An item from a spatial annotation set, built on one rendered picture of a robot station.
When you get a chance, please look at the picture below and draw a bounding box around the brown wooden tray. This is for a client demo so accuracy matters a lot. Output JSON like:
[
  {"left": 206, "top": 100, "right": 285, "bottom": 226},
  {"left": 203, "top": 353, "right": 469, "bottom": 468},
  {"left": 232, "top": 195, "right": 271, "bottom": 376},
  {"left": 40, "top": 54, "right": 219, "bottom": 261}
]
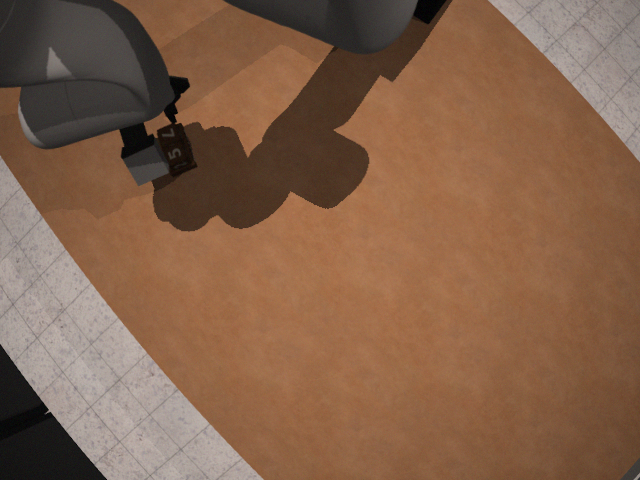
[{"left": 169, "top": 124, "right": 198, "bottom": 177}]

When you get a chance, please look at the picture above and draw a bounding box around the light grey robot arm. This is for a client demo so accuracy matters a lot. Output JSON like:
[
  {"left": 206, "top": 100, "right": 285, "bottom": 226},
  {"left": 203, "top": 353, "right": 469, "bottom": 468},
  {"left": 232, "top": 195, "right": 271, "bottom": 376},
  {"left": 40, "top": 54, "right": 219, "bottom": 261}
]
[{"left": 0, "top": 0, "right": 418, "bottom": 186}]

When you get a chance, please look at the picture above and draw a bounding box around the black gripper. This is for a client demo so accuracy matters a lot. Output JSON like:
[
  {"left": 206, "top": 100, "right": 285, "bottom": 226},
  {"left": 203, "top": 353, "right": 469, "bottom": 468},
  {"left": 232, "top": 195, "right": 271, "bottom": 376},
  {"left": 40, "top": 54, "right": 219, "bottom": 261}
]
[{"left": 164, "top": 76, "right": 190, "bottom": 124}]

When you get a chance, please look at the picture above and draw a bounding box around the brown number cube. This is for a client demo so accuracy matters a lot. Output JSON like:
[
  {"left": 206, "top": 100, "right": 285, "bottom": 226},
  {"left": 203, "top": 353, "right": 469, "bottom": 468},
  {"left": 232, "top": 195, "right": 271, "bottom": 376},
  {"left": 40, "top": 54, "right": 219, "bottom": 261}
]
[
  {"left": 163, "top": 142, "right": 191, "bottom": 171},
  {"left": 157, "top": 123, "right": 184, "bottom": 148}
]

